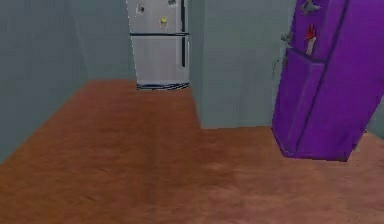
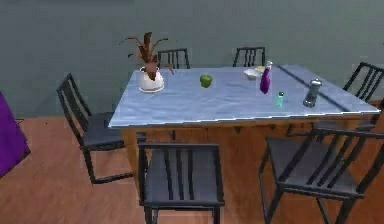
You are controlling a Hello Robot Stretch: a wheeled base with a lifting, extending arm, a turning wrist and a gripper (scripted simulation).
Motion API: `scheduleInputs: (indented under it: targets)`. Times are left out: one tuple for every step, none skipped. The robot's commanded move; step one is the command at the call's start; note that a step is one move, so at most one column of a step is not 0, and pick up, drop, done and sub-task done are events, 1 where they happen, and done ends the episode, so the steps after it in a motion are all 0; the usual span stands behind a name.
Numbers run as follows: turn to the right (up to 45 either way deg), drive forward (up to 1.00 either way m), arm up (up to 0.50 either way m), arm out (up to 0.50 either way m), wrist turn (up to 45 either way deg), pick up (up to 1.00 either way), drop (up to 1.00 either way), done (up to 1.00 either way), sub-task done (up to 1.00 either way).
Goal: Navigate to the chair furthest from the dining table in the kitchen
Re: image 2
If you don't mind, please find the blue top dining table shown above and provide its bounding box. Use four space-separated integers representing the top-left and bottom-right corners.
108 64 382 181

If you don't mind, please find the black slatted chair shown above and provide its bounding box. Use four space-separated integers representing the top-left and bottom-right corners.
137 142 226 224
313 61 384 133
157 48 191 70
232 46 267 68
258 127 384 224
56 72 148 185

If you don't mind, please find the green apple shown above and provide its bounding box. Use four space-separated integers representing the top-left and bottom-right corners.
199 74 213 89

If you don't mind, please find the brown plant in white pot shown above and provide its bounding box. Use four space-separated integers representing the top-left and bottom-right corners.
118 31 175 94

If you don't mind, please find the white bowl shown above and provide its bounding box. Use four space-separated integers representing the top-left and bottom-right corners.
243 66 267 82

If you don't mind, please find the purple bottle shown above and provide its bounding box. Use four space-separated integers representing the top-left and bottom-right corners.
259 61 273 95

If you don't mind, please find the small teal shaker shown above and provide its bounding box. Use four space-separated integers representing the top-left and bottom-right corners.
275 91 286 109

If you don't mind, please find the purple cloth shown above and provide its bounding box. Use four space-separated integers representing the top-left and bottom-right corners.
0 90 32 179

